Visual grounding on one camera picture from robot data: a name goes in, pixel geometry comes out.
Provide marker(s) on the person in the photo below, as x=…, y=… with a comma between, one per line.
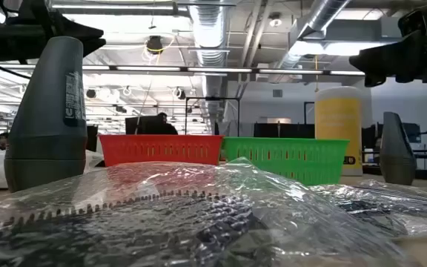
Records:
x=167, y=128
x=3, y=141

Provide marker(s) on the black round brush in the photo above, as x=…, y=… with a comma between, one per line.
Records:
x=384, y=211
x=161, y=230

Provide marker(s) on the black desk monitor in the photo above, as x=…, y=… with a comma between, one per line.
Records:
x=141, y=126

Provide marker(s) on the silver slanted air duct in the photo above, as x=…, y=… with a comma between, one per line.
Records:
x=321, y=15

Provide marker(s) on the silver ribbed air duct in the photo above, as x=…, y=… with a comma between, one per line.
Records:
x=210, y=26

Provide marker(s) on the green plastic basket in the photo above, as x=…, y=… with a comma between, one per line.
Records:
x=291, y=159

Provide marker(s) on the row of black monitors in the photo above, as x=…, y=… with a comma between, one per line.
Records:
x=284, y=130

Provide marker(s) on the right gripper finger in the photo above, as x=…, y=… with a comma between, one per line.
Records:
x=391, y=57
x=380, y=78

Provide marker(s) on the grey travel toiletry bottle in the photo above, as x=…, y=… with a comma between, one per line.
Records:
x=397, y=155
x=43, y=122

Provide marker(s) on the red plastic basket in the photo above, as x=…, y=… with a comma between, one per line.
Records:
x=161, y=150

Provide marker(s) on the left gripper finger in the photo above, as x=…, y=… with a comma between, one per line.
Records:
x=61, y=27
x=95, y=45

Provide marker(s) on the yellow wipes canister white lid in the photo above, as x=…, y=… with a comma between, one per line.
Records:
x=337, y=122

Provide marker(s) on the black ceiling device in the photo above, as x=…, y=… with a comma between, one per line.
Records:
x=154, y=43

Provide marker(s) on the ceiling light strip bar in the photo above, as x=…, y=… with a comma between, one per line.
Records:
x=217, y=69

